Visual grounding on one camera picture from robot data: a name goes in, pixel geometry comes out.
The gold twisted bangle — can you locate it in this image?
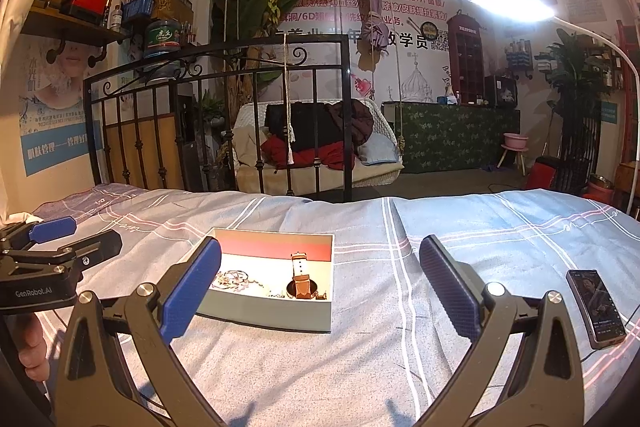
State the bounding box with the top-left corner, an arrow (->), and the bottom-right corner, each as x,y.
216,270 -> 252,294

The pink stool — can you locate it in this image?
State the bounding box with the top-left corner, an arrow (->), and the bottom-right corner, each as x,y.
500,133 -> 532,176

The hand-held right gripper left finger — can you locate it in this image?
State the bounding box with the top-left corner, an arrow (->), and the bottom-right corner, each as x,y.
52,237 -> 223,427

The hanging chair rope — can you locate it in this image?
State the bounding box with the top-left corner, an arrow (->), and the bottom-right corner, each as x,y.
392,34 -> 407,158

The black iron bed frame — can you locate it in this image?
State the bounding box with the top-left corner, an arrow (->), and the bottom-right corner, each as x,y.
82,33 -> 353,202

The black smartphone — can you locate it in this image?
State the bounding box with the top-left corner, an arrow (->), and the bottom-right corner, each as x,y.
565,269 -> 628,351

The face wall poster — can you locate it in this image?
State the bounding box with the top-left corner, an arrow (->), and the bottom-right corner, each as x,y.
20,34 -> 106,178

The red bin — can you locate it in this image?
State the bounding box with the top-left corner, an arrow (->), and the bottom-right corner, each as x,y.
525,155 -> 558,192

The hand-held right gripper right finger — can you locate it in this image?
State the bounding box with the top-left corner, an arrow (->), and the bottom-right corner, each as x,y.
415,234 -> 593,427

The small black box on counter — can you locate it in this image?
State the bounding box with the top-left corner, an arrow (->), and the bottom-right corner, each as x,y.
484,74 -> 518,108

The counter with green patterned cloth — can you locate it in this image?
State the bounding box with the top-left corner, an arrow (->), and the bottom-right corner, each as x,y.
382,101 -> 522,172

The wooden side table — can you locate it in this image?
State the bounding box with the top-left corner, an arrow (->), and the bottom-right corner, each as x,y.
612,162 -> 640,219

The yellow cardboard box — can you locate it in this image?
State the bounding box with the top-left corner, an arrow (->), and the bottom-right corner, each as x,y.
150,0 -> 194,26

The pearl bracelet with gold chain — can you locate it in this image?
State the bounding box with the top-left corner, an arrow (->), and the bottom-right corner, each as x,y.
234,278 -> 282,298

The tall green potted plant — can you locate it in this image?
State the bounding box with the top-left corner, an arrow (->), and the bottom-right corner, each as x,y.
547,29 -> 608,192

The small wall shelf with bottles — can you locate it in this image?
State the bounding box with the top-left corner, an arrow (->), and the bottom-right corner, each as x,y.
502,34 -> 561,80

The wristwatch with tan leather strap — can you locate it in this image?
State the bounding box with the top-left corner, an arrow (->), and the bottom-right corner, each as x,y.
286,251 -> 321,301

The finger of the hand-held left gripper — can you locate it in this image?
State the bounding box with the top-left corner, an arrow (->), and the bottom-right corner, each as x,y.
0,216 -> 78,258
0,228 -> 124,280

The jewelry box with pink lining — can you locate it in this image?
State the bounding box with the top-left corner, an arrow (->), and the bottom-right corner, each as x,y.
192,228 -> 335,334

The wooden wall shelf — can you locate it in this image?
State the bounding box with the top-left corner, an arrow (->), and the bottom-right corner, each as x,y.
22,7 -> 131,62

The green water jug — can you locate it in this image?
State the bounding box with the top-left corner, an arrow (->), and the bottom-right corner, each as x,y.
142,21 -> 181,58

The beige seat cushion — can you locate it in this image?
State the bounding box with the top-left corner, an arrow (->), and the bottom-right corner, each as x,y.
235,127 -> 404,196

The white floor lamp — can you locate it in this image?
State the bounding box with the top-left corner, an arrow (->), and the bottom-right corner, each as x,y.
465,0 -> 640,220

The black garment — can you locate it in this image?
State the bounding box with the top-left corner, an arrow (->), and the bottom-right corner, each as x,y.
265,100 -> 374,154

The grey-blue plaid bed sheet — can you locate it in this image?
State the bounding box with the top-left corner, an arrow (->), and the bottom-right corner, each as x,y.
0,184 -> 640,427

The red garment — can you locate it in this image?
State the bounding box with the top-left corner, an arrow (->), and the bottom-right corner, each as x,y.
260,138 -> 357,170

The person's left hand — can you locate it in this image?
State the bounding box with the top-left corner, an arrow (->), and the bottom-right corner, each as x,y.
10,313 -> 52,384

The white wicker hanging chair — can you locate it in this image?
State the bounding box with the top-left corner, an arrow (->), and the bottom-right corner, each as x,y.
232,99 -> 406,195

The light blue pillow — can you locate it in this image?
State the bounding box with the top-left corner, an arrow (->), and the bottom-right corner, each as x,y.
356,138 -> 401,166

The white tassel rope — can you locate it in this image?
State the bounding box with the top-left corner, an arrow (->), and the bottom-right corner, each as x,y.
282,32 -> 297,166

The blue basket with tubes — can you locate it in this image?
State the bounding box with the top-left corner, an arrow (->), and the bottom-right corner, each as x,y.
121,0 -> 156,20

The red phone booth cabinet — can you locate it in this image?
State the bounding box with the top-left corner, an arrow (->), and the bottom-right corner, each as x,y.
446,14 -> 486,106

